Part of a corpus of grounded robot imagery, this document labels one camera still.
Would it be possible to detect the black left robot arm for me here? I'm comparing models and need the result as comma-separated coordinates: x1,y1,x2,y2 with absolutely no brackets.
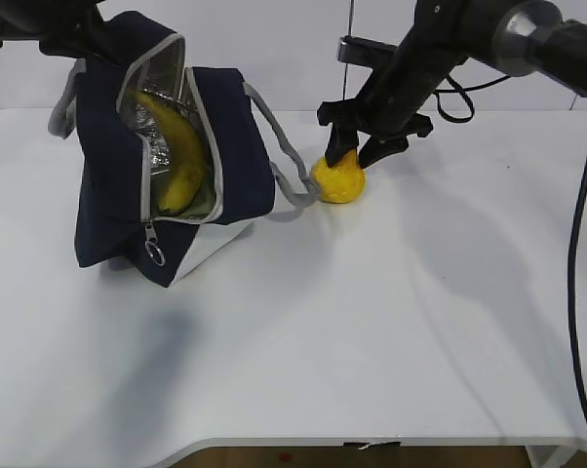
0,0,126,65

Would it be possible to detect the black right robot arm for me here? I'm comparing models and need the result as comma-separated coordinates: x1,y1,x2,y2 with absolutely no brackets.
317,1,587,168

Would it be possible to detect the yellow banana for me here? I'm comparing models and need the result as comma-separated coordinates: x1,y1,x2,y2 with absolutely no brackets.
129,90,209,216

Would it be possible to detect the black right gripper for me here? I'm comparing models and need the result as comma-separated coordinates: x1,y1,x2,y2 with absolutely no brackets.
317,87,433,169

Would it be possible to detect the green lidded glass container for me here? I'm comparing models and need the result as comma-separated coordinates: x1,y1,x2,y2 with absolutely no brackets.
179,182,216,218

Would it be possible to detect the yellow pear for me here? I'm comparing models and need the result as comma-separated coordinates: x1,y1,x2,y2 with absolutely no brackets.
311,149,366,204

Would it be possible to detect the black tape on table edge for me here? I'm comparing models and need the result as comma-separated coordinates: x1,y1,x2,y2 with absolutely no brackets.
342,441,402,450

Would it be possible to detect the navy blue lunch bag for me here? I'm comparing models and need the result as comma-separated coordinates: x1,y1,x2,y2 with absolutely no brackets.
48,11,320,287

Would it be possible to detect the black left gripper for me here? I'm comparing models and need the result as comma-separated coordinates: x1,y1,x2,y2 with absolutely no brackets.
38,1,124,66

